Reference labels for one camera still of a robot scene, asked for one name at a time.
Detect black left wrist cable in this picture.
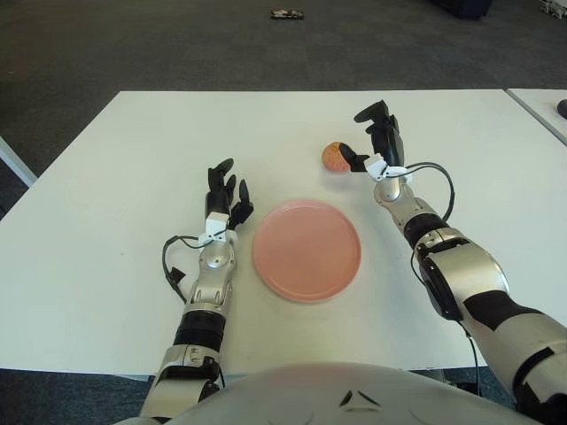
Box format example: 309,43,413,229
161,234,209,305

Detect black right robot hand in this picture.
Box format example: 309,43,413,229
339,100,416,182

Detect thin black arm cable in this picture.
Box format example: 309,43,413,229
462,325,482,395

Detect small grey floor clutter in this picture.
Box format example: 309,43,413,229
536,0,567,19

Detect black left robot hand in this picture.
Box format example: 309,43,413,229
197,158,255,249

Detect dark bulky floor object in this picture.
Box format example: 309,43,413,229
436,0,493,19

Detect red yellow apple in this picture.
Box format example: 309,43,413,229
321,141,355,172

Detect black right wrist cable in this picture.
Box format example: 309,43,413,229
405,162,456,222

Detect pink round plate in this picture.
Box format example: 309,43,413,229
252,198,363,304

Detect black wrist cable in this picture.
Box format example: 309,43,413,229
161,234,209,305
405,162,456,222

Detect silver robot torso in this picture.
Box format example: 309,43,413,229
110,362,537,425

